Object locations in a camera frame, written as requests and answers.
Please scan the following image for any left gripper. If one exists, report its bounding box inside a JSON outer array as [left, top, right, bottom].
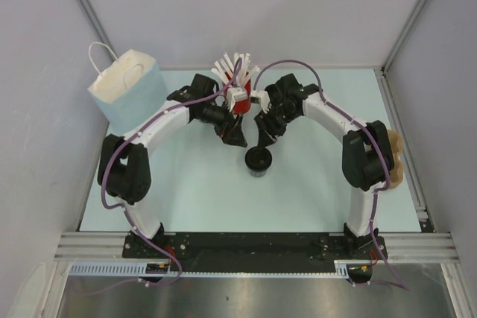
[[196, 98, 247, 148]]

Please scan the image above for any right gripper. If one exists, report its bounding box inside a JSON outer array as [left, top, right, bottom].
[[254, 104, 300, 150]]

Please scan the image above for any single black coffee cup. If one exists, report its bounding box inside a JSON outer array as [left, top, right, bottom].
[[247, 165, 270, 178]]

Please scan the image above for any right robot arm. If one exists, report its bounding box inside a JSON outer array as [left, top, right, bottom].
[[250, 74, 395, 259]]

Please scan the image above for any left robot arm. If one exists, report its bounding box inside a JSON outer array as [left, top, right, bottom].
[[97, 74, 247, 258]]

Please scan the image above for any red straw holder cup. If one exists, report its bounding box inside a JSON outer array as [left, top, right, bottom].
[[224, 79, 251, 115]]

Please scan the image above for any white wrapped straws bundle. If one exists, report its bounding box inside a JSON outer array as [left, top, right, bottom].
[[211, 52, 260, 87]]

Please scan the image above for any light blue paper bag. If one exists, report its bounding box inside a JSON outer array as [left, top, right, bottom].
[[88, 42, 167, 135]]

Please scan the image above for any brown cardboard cup carrier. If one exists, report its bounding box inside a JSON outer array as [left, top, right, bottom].
[[387, 129, 404, 190]]

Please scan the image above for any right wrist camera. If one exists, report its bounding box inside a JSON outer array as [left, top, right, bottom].
[[250, 89, 271, 113]]

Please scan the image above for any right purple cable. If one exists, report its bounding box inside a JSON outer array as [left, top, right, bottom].
[[253, 59, 411, 291]]

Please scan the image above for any purple cable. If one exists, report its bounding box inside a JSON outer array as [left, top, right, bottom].
[[102, 59, 241, 289], [253, 59, 411, 291]]

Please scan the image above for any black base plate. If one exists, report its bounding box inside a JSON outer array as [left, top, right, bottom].
[[122, 231, 388, 273]]

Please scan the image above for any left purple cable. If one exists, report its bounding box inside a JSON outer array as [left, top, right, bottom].
[[102, 59, 241, 289]]

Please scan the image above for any grey slotted cable duct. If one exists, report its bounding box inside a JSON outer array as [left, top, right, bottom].
[[69, 261, 364, 279]]

